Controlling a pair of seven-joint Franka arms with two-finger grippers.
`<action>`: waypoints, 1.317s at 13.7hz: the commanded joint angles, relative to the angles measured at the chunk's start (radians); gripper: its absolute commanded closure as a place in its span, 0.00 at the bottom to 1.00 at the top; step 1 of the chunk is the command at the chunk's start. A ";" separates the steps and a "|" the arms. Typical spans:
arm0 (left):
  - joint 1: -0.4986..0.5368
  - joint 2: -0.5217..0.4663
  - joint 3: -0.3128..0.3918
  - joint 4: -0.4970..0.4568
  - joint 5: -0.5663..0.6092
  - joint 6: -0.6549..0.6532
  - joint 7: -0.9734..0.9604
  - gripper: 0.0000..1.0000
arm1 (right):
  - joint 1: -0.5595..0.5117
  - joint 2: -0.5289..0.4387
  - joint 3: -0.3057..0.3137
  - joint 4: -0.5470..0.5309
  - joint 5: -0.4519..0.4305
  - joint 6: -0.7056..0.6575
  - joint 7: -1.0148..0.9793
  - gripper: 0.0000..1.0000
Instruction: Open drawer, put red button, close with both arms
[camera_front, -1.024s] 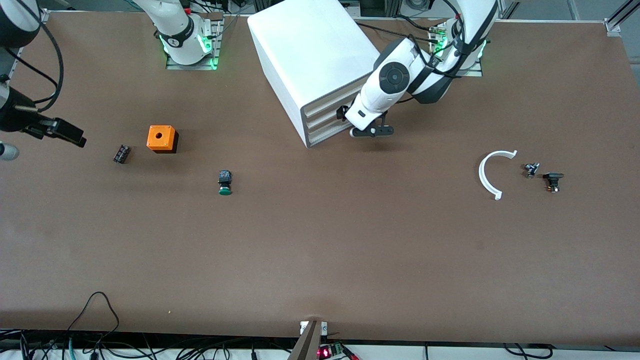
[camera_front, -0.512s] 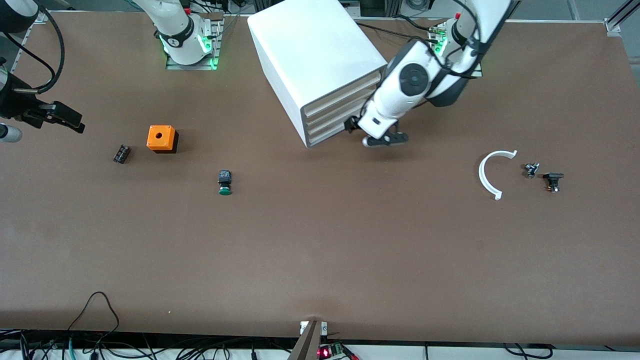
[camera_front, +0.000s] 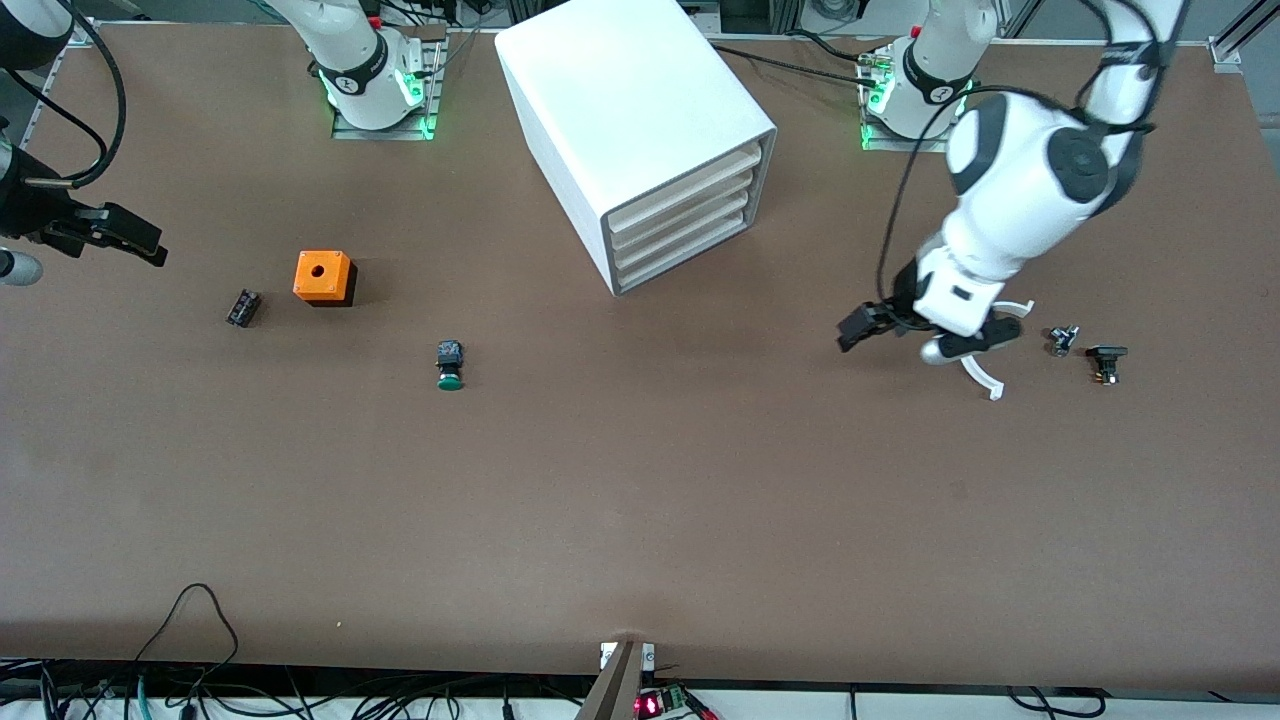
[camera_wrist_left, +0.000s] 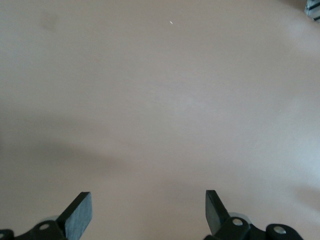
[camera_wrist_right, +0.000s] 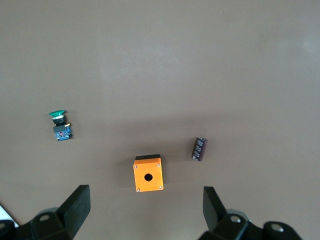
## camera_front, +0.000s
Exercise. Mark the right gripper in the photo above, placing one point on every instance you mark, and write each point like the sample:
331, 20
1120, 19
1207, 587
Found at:
30, 209

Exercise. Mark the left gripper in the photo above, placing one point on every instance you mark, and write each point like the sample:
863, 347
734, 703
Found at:
903, 299

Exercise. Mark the white plastic drawer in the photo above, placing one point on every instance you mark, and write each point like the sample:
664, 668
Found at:
690, 226
690, 244
690, 207
690, 188

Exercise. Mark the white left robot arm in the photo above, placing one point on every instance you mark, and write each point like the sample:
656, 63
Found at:
1020, 170

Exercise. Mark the white drawer cabinet housing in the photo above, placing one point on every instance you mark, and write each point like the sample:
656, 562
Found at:
620, 90

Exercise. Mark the green push button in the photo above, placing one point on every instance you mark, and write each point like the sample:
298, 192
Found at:
450, 380

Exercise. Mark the small black contact block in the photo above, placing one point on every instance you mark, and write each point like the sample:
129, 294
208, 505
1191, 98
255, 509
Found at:
243, 308

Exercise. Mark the small metal fitting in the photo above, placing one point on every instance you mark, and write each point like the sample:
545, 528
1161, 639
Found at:
1060, 342

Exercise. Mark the circuit board with red light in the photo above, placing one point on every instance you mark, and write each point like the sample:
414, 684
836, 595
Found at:
665, 698

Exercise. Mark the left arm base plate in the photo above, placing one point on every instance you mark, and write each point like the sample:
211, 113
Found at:
880, 140

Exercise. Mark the orange button enclosure box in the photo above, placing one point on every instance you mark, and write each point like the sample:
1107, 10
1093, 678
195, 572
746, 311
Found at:
320, 275

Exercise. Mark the black switch part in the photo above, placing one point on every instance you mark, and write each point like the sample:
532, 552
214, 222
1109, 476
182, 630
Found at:
1106, 352

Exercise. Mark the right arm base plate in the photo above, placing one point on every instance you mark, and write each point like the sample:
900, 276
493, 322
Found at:
345, 128

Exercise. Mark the white mount bracket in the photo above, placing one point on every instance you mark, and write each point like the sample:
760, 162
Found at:
650, 655

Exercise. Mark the grey metal mount bar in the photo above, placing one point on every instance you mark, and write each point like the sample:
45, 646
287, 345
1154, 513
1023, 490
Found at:
612, 690

